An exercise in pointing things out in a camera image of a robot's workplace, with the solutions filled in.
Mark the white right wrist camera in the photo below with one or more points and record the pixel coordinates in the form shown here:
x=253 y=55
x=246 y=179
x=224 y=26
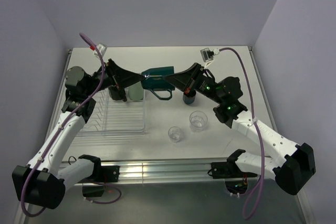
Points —
x=208 y=56

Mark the dark green mug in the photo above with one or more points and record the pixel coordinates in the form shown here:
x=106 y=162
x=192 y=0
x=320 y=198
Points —
x=154 y=81

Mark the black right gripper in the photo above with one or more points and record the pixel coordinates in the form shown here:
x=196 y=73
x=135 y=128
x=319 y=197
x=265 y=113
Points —
x=180 y=79

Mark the light green plastic cup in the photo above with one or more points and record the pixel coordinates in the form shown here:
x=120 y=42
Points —
x=136 y=92

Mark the large clear glass cup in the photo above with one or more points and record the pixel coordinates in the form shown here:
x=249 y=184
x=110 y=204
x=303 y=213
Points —
x=198 y=121

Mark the dark blue mug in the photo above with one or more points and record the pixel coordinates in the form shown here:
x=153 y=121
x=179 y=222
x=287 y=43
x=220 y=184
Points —
x=189 y=98

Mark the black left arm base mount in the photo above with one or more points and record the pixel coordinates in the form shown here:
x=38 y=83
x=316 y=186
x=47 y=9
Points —
x=107 y=174

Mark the aluminium rail frame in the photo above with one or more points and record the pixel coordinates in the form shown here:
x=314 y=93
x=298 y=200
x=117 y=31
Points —
x=155 y=192

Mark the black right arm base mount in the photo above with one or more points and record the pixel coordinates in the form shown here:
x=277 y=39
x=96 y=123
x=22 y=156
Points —
x=227 y=170

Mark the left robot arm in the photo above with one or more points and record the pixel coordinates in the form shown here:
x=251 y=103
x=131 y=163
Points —
x=41 y=182

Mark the clear wire dish rack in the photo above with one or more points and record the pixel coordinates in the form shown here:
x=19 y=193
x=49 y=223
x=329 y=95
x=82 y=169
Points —
x=111 y=117

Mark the black mug cream interior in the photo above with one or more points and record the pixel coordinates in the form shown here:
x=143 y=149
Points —
x=116 y=94

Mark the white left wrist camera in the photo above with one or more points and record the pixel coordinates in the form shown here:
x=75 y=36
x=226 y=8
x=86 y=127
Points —
x=102 y=49

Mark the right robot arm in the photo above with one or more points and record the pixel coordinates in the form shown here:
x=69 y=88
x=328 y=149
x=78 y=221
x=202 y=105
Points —
x=289 y=164

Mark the small clear glass cup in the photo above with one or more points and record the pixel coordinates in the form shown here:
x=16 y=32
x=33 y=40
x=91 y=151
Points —
x=175 y=134

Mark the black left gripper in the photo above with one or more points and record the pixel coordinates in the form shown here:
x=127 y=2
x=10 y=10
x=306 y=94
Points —
x=123 y=78

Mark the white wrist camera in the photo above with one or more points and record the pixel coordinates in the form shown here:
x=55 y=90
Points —
x=208 y=56
x=102 y=49

